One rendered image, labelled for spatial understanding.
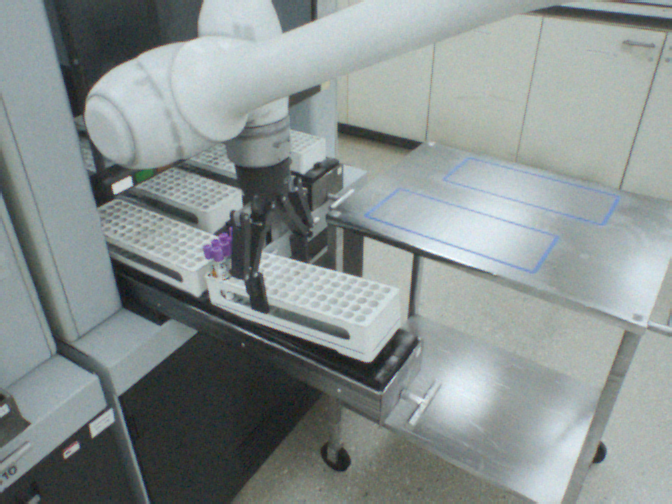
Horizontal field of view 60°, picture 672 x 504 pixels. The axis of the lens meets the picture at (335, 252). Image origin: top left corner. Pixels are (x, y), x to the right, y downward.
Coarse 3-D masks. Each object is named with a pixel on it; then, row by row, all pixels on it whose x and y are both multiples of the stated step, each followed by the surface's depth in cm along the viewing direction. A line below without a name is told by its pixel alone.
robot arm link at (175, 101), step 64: (384, 0) 53; (448, 0) 52; (512, 0) 53; (576, 0) 52; (128, 64) 57; (192, 64) 56; (256, 64) 53; (320, 64) 53; (128, 128) 55; (192, 128) 57
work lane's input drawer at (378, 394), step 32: (128, 288) 103; (160, 288) 99; (192, 320) 97; (224, 320) 93; (256, 352) 91; (288, 352) 87; (320, 352) 87; (384, 352) 84; (416, 352) 88; (320, 384) 86; (352, 384) 82; (384, 384) 81; (384, 416) 84; (416, 416) 83
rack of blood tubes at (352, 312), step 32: (224, 288) 91; (288, 288) 88; (320, 288) 88; (352, 288) 86; (384, 288) 85; (256, 320) 90; (288, 320) 90; (320, 320) 89; (352, 320) 79; (384, 320) 82; (352, 352) 82
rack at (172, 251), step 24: (120, 216) 107; (144, 216) 109; (120, 240) 101; (144, 240) 101; (168, 240) 101; (192, 240) 102; (144, 264) 105; (168, 264) 96; (192, 264) 96; (192, 288) 95
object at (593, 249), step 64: (384, 192) 125; (448, 192) 125; (512, 192) 125; (576, 192) 125; (448, 256) 105; (512, 256) 105; (576, 256) 105; (640, 256) 105; (640, 320) 90; (448, 384) 152; (512, 384) 152; (576, 384) 152; (448, 448) 135; (512, 448) 135; (576, 448) 135
